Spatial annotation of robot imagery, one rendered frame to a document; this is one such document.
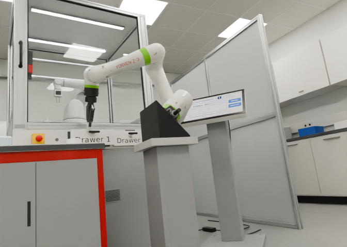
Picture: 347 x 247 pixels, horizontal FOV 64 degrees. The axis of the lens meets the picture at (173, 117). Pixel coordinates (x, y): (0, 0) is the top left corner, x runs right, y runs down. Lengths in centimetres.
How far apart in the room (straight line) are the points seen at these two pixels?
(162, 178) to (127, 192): 68
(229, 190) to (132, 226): 76
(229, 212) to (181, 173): 82
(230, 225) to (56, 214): 134
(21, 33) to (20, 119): 60
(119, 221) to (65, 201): 78
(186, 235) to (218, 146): 91
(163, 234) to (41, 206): 59
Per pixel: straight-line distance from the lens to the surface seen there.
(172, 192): 150
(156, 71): 197
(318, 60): 456
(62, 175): 138
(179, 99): 165
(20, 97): 203
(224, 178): 224
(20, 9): 230
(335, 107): 478
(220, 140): 225
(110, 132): 201
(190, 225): 156
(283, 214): 287
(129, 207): 212
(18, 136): 198
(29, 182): 136
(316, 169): 416
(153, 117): 153
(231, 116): 215
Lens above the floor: 56
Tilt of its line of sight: 12 degrees up
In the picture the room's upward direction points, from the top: 6 degrees counter-clockwise
